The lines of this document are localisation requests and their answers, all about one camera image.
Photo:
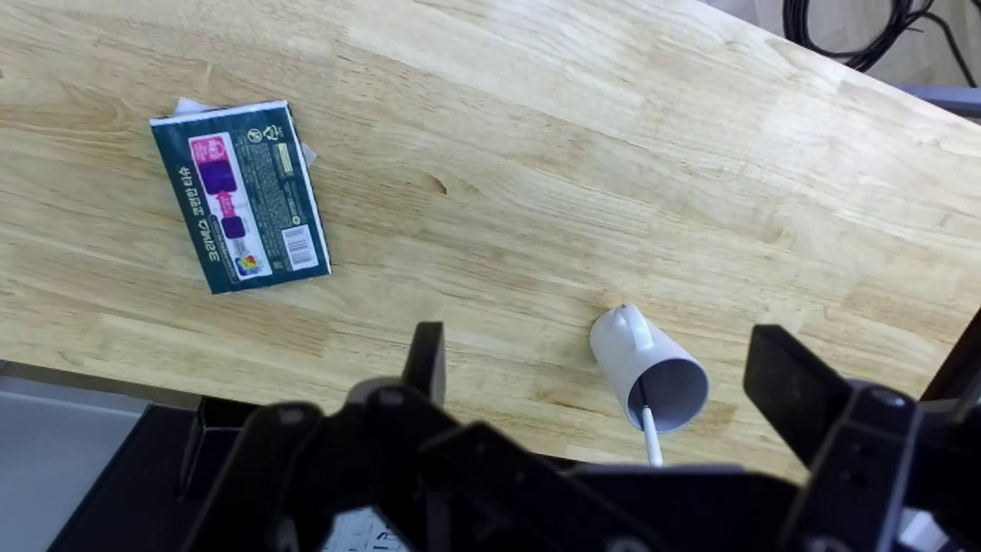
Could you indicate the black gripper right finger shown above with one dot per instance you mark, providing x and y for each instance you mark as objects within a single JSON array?
[{"x": 798, "y": 383}]

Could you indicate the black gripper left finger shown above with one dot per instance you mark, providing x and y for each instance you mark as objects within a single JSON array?
[{"x": 427, "y": 361}]

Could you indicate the white spoon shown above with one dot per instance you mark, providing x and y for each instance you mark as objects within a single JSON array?
[{"x": 650, "y": 437}]

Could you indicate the white ceramic mug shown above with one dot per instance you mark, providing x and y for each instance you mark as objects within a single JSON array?
[{"x": 640, "y": 354}]

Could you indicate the green flat box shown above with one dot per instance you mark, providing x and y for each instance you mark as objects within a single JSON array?
[{"x": 247, "y": 210}]

